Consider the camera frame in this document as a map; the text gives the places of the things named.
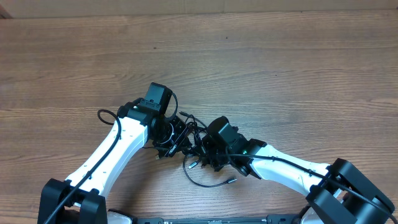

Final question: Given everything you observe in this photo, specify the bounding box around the black USB cable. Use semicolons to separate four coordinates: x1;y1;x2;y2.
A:
142;111;238;189

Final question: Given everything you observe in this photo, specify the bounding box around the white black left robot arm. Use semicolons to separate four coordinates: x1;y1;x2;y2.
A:
37;83;189;223

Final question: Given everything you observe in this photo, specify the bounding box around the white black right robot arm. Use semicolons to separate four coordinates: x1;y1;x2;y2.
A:
203;116;397;223

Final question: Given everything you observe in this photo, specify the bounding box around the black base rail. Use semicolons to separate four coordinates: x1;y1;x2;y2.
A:
105;210;299;224

